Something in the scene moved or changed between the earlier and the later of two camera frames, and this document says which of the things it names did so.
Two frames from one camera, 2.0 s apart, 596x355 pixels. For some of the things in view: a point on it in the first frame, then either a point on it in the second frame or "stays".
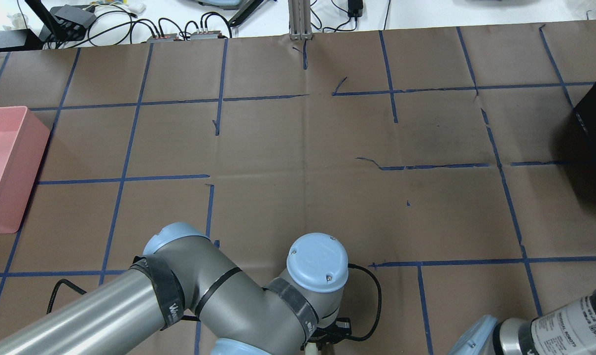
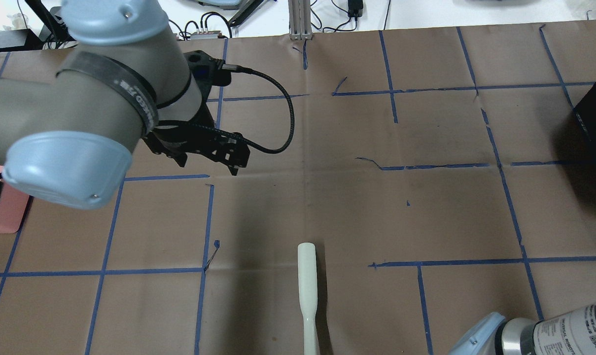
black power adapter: x=355 y=8 stays
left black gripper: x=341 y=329 → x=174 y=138
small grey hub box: x=210 y=35 stays
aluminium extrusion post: x=299 y=19 stays
